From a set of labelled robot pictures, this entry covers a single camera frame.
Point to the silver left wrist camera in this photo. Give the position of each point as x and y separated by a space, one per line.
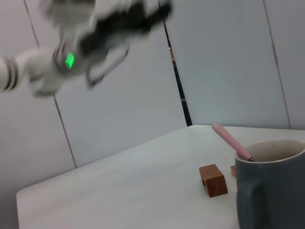
71 9

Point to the brown arched wooden block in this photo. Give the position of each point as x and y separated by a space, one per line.
214 183

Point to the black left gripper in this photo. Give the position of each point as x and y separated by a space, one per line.
107 35

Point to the grey ceramic cup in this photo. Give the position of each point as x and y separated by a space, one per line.
274 190

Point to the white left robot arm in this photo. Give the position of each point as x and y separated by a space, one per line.
40 62

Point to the glossy orange wooden block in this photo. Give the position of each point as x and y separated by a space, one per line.
233 170

